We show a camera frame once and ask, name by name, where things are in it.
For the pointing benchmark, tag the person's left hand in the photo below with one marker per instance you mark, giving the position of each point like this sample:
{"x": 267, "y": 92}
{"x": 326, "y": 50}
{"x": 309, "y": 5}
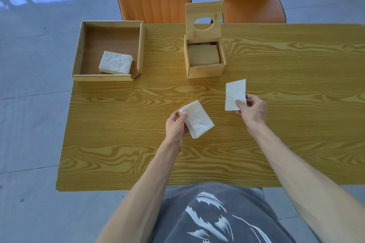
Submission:
{"x": 174, "y": 130}

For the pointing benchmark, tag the person's right hand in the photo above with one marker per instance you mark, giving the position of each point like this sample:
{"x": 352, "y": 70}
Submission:
{"x": 254, "y": 113}

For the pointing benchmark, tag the person's left thumb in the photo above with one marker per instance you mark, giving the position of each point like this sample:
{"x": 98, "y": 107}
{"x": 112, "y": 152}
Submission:
{"x": 182, "y": 119}

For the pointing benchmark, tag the person's right thumb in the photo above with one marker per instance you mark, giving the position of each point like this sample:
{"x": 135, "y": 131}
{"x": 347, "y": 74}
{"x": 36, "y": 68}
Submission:
{"x": 240, "y": 105}

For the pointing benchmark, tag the single white napkin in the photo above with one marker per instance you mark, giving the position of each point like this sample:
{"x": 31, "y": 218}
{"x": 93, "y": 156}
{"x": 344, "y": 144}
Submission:
{"x": 235, "y": 94}

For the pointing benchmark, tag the stack of white napkins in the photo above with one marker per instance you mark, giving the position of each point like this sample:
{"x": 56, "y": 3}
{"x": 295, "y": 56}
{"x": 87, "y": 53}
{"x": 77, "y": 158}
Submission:
{"x": 196, "y": 120}

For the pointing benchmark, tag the person's left forearm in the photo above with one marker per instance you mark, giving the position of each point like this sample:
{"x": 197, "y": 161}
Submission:
{"x": 137, "y": 194}

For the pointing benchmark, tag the person's right forearm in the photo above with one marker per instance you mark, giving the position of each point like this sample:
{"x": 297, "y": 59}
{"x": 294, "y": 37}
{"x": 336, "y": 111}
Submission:
{"x": 308, "y": 185}

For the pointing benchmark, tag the wooden table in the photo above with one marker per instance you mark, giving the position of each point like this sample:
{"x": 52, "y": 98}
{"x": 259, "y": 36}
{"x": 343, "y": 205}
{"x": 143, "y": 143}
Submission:
{"x": 216, "y": 114}

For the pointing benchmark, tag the napkins inside tissue box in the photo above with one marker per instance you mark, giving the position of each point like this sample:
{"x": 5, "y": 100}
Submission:
{"x": 203, "y": 54}

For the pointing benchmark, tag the wooden tissue box with lid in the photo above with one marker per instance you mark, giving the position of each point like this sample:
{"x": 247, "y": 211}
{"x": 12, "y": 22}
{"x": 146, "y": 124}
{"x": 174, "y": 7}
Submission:
{"x": 204, "y": 52}

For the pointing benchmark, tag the crumpled white napkin stack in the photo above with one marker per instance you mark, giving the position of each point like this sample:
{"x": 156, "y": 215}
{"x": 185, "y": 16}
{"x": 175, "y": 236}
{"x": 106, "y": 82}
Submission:
{"x": 116, "y": 62}

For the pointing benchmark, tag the open wooden tray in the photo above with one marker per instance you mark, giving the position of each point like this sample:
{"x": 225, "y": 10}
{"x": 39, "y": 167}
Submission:
{"x": 109, "y": 52}

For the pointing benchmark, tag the grey printed shirt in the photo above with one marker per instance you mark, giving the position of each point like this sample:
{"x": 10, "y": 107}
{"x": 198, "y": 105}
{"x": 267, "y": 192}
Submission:
{"x": 216, "y": 214}

